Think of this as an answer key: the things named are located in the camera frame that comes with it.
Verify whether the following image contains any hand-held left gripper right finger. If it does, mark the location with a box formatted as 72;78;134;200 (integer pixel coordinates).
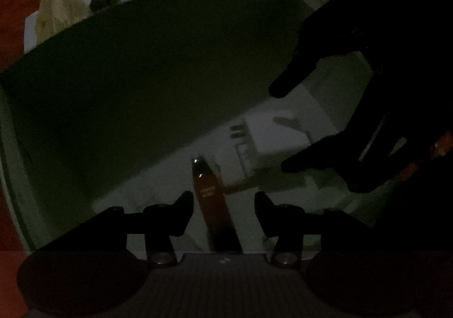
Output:
254;191;383;266

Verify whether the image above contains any dark bead bracelet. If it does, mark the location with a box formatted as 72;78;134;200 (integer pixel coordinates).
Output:
89;0;121;13

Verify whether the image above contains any brown pen-shaped device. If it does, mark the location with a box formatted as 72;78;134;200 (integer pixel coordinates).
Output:
190;154;245;255

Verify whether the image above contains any clear crumpled plastic bag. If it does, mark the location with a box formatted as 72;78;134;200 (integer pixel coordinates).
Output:
35;0;90;47

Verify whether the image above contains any white cardboard box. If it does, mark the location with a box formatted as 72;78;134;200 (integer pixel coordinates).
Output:
0;0;390;255

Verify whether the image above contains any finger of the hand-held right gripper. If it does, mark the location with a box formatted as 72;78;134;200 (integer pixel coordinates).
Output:
268;0;376;98
281;131;355;185

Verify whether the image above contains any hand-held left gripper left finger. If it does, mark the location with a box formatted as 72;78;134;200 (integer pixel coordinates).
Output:
33;191;195;266

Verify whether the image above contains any orange cloth covered desktop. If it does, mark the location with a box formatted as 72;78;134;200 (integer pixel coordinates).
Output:
0;0;383;318

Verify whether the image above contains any person's right hand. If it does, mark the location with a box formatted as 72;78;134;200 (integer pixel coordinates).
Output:
397;131;453;181

